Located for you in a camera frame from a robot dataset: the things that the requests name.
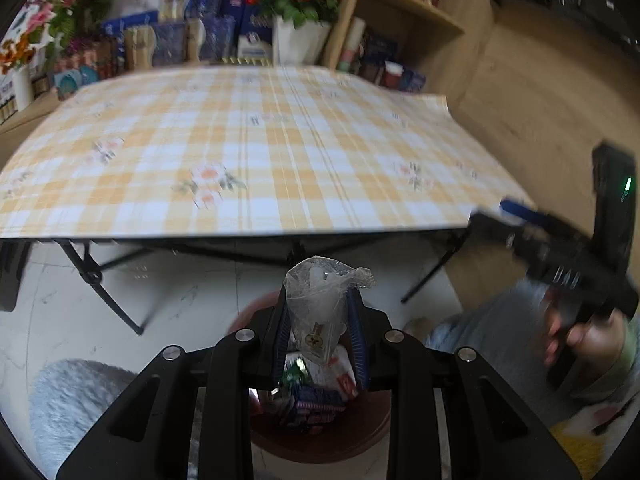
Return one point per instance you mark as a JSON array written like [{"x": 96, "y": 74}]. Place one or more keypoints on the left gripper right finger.
[{"x": 357, "y": 329}]

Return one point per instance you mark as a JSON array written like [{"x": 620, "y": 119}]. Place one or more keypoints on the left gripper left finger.
[{"x": 279, "y": 336}]

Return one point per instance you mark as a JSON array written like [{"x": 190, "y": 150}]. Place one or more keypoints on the clear plastic wrapper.
[{"x": 315, "y": 294}]

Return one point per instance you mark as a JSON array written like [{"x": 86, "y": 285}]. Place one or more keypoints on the blue rice cracker box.
[{"x": 316, "y": 406}]

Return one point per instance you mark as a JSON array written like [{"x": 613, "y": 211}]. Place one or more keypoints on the maroon plastic trash bin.
[{"x": 268, "y": 409}]

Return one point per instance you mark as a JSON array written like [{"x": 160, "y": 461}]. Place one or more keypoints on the person right hand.
[{"x": 604, "y": 352}]

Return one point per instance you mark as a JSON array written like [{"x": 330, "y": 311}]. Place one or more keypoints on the yellow plaid tablecloth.
[{"x": 233, "y": 151}]

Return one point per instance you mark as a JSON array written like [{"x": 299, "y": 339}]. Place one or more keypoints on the folding table black leg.
[{"x": 92, "y": 272}]

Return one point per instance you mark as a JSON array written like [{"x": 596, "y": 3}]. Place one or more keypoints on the grey fluffy rug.
[{"x": 67, "y": 399}]

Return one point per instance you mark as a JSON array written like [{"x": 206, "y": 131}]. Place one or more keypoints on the red paper cup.
[{"x": 392, "y": 75}]

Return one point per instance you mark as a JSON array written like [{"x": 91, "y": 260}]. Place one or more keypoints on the stacked pastel paper cups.
[{"x": 351, "y": 44}]

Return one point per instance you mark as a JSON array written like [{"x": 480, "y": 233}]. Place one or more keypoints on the white flower pot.
[{"x": 298, "y": 46}]

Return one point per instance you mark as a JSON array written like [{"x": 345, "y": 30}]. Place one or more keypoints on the wooden shelf unit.
[{"x": 443, "y": 42}]

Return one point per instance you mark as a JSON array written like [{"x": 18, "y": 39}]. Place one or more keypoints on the white slim vase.
[{"x": 22, "y": 84}]

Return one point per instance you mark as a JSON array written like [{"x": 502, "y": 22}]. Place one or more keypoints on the pink blossom branch arrangement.
[{"x": 66, "y": 25}]

